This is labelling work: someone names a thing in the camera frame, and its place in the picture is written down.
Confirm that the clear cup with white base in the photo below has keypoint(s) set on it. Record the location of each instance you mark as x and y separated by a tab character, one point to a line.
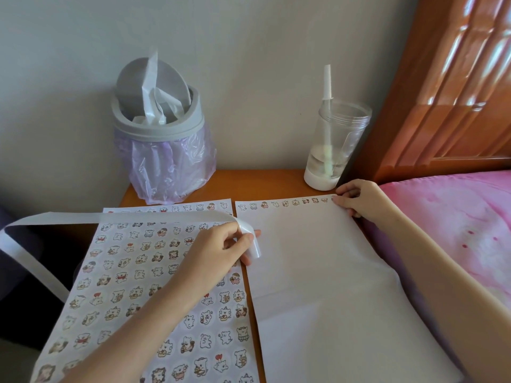
319	182

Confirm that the wooden nightstand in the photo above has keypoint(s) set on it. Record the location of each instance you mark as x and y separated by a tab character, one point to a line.
259	181

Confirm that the person's left hand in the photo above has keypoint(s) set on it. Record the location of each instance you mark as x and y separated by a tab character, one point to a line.
211	255

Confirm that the person's right hand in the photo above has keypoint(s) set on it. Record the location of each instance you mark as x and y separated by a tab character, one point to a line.
367	199

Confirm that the person's left forearm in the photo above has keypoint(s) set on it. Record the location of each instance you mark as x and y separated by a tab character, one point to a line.
127	339

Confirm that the white backing scraps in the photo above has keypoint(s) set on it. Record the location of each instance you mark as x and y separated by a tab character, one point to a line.
151	95

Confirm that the rows of stuck cartoon stickers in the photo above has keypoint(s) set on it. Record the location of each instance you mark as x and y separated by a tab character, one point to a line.
119	275

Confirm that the short row of cartoon stickers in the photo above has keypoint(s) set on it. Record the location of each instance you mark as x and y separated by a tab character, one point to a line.
283	203

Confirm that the person's right forearm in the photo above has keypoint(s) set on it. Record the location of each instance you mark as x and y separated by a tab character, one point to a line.
455	291

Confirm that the purple plastic bin bag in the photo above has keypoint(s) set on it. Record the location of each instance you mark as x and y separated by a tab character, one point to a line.
165	167

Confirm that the long white sticker strip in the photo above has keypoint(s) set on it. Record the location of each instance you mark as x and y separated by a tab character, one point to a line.
60	218

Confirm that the pink floral bedding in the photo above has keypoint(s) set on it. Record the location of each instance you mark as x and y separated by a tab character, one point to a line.
451	219

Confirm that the white paper sheet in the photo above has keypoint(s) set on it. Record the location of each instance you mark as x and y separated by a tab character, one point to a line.
327	315
104	331

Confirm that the purple rolled mat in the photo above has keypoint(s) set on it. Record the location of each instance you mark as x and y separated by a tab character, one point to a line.
12	255

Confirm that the white straw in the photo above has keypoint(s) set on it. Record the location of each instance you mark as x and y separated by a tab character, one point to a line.
327	79

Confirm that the grey trash bin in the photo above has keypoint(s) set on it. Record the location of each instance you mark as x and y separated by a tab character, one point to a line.
157	133

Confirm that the wooden bed headboard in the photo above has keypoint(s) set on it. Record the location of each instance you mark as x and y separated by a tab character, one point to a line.
435	135

